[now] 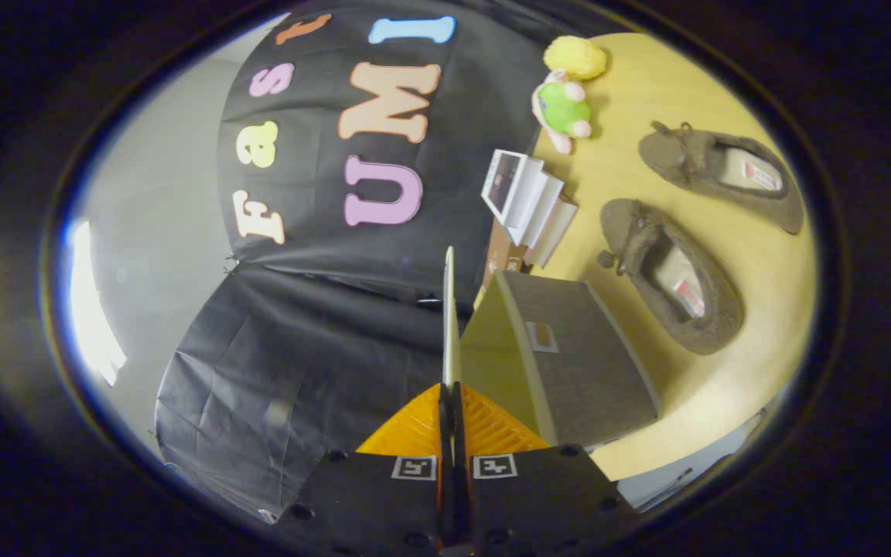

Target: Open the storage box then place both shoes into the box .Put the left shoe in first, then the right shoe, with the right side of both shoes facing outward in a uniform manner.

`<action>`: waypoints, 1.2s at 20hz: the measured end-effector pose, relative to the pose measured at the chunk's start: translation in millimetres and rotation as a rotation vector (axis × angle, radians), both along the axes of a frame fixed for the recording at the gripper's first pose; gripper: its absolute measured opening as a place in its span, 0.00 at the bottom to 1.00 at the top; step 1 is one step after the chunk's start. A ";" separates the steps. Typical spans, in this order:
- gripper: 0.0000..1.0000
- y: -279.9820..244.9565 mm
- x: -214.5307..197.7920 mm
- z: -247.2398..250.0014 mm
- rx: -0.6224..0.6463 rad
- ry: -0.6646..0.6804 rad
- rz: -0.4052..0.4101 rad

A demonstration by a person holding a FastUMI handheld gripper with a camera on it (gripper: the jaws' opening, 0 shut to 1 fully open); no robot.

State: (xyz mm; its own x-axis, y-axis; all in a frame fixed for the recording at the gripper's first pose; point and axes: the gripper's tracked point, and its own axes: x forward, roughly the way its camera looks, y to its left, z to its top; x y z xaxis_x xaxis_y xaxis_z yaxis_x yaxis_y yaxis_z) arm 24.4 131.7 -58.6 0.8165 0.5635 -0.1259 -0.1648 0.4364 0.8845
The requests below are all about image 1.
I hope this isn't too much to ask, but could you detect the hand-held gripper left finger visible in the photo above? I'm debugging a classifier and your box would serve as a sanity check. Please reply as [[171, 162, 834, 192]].
[[268, 381, 456, 557]]

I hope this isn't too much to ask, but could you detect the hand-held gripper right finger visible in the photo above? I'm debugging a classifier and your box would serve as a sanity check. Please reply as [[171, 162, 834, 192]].
[[453, 381, 641, 557]]

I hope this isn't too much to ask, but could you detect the grey fabric storage box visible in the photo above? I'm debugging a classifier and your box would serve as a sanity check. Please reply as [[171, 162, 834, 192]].
[[442, 246, 663, 449]]

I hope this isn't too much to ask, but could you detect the brown fuzzy slipper shoe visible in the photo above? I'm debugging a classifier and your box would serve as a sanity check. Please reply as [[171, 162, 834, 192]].
[[596, 199, 746, 357], [637, 120, 804, 235]]

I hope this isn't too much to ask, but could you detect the black backdrop cloth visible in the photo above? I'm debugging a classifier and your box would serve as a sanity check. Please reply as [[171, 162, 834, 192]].
[[154, 0, 624, 523]]

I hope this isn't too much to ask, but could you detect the brown book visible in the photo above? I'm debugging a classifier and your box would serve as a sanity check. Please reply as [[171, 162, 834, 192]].
[[483, 220, 531, 291]]

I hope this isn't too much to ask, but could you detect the beige book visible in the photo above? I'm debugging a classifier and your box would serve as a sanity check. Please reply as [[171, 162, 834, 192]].
[[527, 197, 579, 268]]

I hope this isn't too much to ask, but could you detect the plain white book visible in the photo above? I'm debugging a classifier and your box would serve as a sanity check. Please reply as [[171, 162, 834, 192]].
[[509, 172, 566, 247]]

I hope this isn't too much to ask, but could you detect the white book with photo cover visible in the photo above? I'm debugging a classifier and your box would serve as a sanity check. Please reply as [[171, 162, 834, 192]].
[[481, 149, 545, 227]]

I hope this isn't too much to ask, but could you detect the green and pink plush toy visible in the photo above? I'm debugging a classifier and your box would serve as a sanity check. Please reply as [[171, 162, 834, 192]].
[[531, 70, 593, 155]]

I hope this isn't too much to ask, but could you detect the yellow plush toy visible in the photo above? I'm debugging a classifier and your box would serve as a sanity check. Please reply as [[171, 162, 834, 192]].
[[543, 35, 609, 80]]

